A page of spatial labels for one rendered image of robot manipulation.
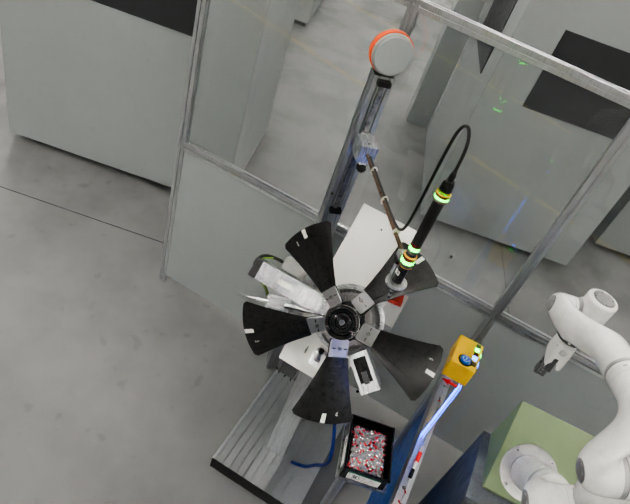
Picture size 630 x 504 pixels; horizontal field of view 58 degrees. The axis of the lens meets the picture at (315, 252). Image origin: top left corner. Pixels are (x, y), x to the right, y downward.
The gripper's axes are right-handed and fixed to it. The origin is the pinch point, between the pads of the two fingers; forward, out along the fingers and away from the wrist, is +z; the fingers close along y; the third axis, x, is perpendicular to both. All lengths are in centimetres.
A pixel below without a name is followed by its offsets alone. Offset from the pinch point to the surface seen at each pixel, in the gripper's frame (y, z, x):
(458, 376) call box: 21.4, 41.6, 13.6
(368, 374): -2, 40, 44
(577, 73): 70, -61, 32
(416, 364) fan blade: -1.5, 24.1, 31.5
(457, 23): 71, -60, 76
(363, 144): 47, -14, 86
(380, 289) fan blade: 9, 12, 54
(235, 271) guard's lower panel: 70, 105, 133
